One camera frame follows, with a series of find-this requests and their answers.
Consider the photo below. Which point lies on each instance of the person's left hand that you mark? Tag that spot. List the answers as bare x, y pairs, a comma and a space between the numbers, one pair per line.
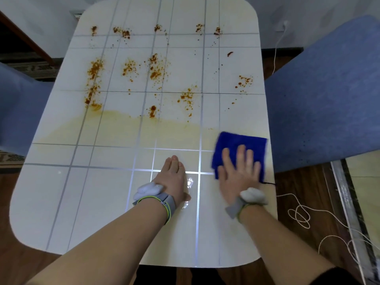
172, 181

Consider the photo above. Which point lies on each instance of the black sleeve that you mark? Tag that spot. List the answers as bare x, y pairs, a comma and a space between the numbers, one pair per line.
335, 277

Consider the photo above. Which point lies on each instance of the person's right hand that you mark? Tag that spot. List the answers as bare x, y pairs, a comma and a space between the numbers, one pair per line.
237, 184

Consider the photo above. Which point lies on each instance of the person's left thumb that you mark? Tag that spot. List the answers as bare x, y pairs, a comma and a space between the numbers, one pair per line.
187, 197

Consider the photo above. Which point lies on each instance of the brown wooden door frame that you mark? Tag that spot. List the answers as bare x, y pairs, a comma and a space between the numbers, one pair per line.
26, 37

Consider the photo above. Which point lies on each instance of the brown sauce stains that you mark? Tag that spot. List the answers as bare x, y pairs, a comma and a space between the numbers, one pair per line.
95, 68

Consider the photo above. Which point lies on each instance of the person's right middle finger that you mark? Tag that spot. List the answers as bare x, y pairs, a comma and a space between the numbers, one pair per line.
241, 158

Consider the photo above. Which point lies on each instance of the person's left forearm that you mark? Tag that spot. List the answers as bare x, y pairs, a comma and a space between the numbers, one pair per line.
118, 243

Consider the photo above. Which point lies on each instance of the blue cleaning cloth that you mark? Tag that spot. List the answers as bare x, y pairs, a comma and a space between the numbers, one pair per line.
234, 142

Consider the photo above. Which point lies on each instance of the wall vent grille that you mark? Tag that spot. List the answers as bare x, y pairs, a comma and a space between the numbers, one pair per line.
76, 15

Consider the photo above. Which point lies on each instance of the metal door threshold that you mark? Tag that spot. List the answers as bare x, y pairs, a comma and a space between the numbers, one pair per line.
347, 204

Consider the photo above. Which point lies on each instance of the yellow liquid smear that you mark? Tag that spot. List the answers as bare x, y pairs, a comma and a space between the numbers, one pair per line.
118, 130

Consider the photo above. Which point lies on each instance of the grey wrist band white tracker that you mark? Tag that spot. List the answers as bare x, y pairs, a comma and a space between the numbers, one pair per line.
252, 196
161, 198

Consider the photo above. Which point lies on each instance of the blue upholstered chair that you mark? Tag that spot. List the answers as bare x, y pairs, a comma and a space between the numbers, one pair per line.
323, 94
20, 115

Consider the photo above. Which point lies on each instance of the person's right thumb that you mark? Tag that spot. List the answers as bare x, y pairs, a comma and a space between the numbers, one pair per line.
221, 173

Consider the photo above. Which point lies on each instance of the person's right forearm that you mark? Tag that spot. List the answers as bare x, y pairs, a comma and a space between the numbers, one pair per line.
279, 246

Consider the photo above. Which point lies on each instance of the person's right little finger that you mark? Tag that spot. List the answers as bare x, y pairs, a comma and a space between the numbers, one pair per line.
257, 169

